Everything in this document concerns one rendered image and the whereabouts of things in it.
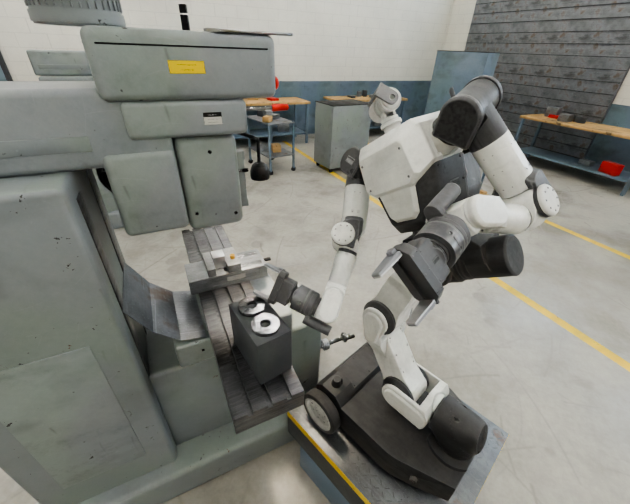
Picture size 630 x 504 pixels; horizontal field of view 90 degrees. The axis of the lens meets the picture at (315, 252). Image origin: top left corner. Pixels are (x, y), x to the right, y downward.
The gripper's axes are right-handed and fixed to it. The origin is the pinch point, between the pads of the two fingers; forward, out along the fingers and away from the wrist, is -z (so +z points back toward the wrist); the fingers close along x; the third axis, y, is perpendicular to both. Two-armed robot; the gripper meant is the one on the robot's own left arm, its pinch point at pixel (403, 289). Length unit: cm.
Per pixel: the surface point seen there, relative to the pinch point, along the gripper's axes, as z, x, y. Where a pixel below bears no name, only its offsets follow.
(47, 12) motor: -5, 89, -38
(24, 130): -23, 76, -53
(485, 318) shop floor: 158, -148, -129
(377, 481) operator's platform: -8, -86, -75
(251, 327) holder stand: -11, 1, -57
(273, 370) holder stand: -13, -16, -62
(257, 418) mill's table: -26, -23, -62
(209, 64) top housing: 20, 66, -36
